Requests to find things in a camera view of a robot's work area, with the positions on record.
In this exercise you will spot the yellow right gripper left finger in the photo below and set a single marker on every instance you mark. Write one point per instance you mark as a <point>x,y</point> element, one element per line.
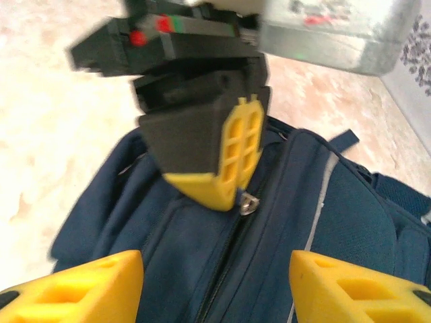
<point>77,289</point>

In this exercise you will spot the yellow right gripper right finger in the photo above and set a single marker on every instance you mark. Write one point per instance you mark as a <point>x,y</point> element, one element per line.
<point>353,292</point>

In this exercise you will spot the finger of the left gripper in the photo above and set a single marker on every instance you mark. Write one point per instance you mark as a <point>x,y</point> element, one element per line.
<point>256,134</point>
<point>188,144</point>

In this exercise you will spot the navy blue backpack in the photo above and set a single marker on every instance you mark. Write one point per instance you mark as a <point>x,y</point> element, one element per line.
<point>269,235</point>

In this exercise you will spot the aluminium mounting rail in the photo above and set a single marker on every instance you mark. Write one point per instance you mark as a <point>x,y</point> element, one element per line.
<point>320,43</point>

